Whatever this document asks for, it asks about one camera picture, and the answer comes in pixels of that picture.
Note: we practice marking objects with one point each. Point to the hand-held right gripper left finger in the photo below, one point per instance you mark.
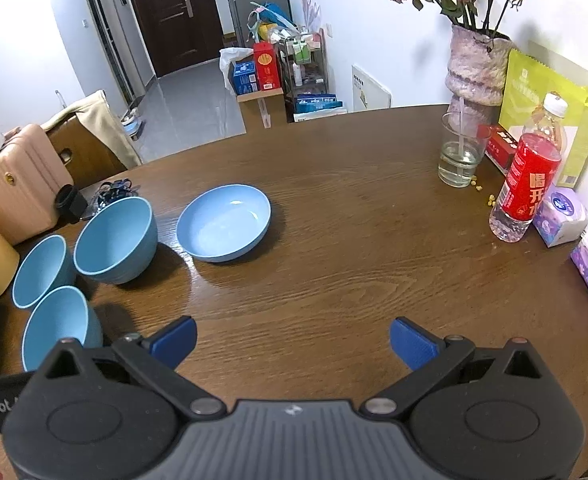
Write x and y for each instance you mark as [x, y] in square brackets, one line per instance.
[176, 340]

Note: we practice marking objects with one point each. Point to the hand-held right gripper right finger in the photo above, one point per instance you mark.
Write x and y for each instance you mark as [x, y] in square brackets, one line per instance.
[414, 342]

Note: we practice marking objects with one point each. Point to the blue bowl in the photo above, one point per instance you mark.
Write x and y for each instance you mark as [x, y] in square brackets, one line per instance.
[114, 235]
[56, 325]
[41, 270]

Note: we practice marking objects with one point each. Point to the blue plate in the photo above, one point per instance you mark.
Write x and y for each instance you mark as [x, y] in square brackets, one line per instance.
[224, 227]

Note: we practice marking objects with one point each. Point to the scattered yellow kernels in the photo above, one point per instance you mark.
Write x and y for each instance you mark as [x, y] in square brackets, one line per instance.
[489, 200]

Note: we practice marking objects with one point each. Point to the black cup sleeve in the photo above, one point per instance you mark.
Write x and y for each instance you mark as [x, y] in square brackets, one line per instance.
[71, 204]

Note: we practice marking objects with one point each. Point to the clear drinking glass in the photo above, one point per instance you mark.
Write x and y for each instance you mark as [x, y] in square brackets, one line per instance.
[461, 165]

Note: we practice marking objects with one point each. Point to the small purple tissue pack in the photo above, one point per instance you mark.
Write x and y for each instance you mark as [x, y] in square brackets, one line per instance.
[561, 215]

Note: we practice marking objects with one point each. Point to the red label water bottle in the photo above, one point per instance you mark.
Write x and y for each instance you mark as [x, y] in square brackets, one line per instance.
[531, 180]

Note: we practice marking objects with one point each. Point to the wooden chair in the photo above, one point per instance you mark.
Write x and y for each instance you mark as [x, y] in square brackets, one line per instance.
[86, 160]

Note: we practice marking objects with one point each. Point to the small flat red box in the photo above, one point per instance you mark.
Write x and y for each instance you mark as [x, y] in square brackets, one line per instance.
[499, 147]

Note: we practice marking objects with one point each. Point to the pink suitcase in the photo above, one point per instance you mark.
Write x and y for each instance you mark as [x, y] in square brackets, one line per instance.
[19, 185]

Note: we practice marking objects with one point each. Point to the brown cardboard box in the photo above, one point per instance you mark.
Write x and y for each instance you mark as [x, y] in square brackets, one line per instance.
[261, 105]

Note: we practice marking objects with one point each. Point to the blue white bag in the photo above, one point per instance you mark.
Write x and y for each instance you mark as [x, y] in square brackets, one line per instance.
[319, 102]

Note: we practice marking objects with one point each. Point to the blue box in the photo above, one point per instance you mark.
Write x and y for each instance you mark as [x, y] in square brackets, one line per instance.
[244, 77]

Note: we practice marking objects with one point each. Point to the pink white vase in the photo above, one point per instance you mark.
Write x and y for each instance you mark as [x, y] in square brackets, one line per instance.
[476, 70]

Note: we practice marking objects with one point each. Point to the yellow green paper bag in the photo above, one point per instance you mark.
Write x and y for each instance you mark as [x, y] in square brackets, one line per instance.
[539, 85]

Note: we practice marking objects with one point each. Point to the tall red box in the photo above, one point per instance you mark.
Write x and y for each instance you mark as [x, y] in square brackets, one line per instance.
[265, 65]

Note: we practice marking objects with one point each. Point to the metal storage rack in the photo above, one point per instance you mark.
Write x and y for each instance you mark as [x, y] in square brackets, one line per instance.
[306, 65]

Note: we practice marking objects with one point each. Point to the grey framed side door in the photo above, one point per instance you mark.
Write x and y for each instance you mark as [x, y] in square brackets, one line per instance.
[106, 35]

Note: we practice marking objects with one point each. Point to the dark brown door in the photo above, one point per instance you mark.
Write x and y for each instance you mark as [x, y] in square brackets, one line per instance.
[169, 15]

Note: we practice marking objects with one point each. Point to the blue plastic bundle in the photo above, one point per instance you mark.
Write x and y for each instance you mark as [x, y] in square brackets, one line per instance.
[271, 17]

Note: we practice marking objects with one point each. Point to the purple feather decoration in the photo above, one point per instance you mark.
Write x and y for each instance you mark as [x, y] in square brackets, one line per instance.
[310, 7]

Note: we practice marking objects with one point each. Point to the wall outlet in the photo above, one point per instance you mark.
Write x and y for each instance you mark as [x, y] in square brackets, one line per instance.
[330, 30]

